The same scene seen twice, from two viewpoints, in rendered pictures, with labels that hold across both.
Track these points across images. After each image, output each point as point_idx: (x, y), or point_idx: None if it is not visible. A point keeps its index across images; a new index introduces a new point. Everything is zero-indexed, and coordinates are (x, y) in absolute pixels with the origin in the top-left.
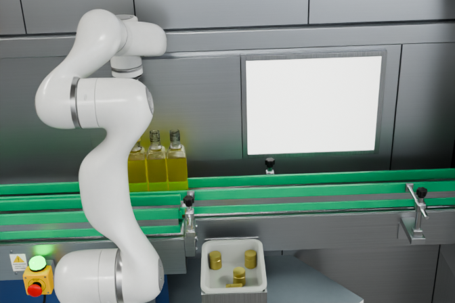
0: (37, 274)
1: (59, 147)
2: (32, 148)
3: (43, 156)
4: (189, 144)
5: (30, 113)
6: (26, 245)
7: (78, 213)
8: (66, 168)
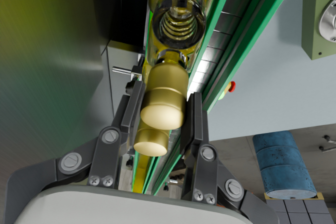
0: (226, 91)
1: (88, 120)
2: (93, 137)
3: (96, 122)
4: None
5: (71, 183)
6: None
7: (221, 93)
8: (99, 93)
